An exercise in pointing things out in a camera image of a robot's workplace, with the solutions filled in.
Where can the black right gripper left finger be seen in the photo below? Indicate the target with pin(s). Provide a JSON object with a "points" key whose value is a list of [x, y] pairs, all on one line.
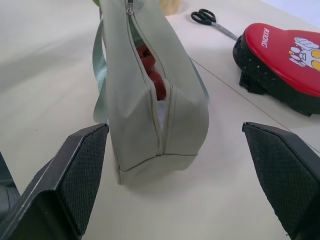
{"points": [[72, 180]]}

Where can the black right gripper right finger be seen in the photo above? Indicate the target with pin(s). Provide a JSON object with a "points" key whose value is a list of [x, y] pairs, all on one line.
{"points": [[282, 175]]}

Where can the pale green zippered bag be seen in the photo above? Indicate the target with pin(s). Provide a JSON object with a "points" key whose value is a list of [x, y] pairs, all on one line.
{"points": [[155, 105]]}

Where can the red item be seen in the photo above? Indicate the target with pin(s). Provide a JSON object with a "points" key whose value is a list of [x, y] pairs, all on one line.
{"points": [[153, 72]]}

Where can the dark grey robot part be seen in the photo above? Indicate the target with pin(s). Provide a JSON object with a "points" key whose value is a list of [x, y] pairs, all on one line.
{"points": [[6, 185]]}

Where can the red and black punching pad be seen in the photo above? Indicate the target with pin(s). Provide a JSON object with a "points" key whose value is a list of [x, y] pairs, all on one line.
{"points": [[280, 62]]}

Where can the silver zipper pull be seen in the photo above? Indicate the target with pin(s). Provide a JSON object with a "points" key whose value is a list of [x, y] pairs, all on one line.
{"points": [[129, 7]]}

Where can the tan round object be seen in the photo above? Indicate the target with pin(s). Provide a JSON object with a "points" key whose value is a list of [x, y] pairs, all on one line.
{"points": [[171, 6]]}

